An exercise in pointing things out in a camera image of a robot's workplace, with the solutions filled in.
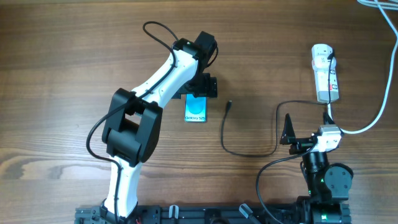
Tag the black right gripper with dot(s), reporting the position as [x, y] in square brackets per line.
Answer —
[288, 137]

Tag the white charger adapter plug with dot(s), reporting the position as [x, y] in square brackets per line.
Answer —
[324, 62]

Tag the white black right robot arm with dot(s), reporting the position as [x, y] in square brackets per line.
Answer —
[328, 184]

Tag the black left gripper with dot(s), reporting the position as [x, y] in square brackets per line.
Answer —
[208, 88]

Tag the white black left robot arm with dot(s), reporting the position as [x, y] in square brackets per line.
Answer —
[132, 131]

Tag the white power strip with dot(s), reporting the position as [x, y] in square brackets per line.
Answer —
[326, 82]

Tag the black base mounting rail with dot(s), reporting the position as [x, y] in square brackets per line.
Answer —
[285, 213]

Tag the blue screen smartphone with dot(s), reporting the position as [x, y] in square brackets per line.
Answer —
[195, 109]

